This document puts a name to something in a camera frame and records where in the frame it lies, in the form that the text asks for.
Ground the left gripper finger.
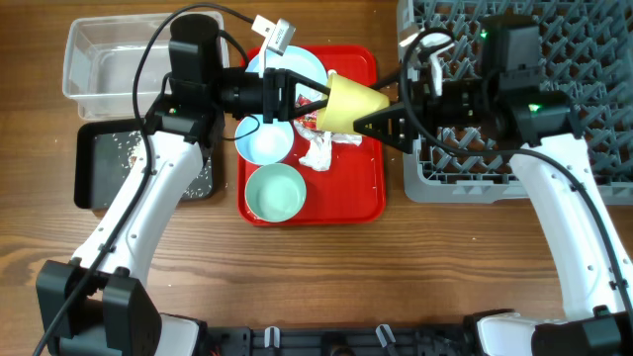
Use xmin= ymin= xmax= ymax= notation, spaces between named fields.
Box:
xmin=284 ymin=69 xmax=330 ymax=97
xmin=291 ymin=97 xmax=328 ymax=119

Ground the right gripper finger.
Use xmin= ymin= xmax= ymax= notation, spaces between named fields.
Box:
xmin=371 ymin=69 xmax=401 ymax=91
xmin=353 ymin=103 xmax=413 ymax=153

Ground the red snack wrapper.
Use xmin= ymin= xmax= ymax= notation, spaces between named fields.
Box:
xmin=295 ymin=95 xmax=317 ymax=131

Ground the yellow plastic cup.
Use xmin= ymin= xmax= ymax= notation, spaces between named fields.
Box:
xmin=316 ymin=74 xmax=390 ymax=134

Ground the light blue bowl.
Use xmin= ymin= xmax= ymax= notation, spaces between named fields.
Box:
xmin=234 ymin=115 xmax=295 ymax=166

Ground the white napkin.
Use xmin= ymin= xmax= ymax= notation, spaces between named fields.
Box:
xmin=294 ymin=122 xmax=362 ymax=172

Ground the mint green bowl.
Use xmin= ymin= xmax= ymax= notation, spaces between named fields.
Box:
xmin=244 ymin=163 xmax=307 ymax=223

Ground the white rice pile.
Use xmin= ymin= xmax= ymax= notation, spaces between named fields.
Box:
xmin=105 ymin=131 xmax=213 ymax=200

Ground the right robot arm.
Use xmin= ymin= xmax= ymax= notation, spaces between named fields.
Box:
xmin=353 ymin=15 xmax=632 ymax=355

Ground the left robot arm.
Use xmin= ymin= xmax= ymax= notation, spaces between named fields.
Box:
xmin=36 ymin=3 xmax=329 ymax=355

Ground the grey dishwasher rack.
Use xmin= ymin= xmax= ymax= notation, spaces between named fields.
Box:
xmin=397 ymin=0 xmax=632 ymax=205

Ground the black waste tray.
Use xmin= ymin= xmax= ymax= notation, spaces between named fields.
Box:
xmin=73 ymin=112 xmax=215 ymax=211

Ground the light blue plate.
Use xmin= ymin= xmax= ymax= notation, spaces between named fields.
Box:
xmin=246 ymin=45 xmax=328 ymax=101

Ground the red serving tray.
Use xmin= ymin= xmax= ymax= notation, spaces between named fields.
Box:
xmin=236 ymin=44 xmax=387 ymax=226

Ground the clear plastic bin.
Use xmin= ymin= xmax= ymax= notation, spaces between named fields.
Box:
xmin=61 ymin=11 xmax=231 ymax=122

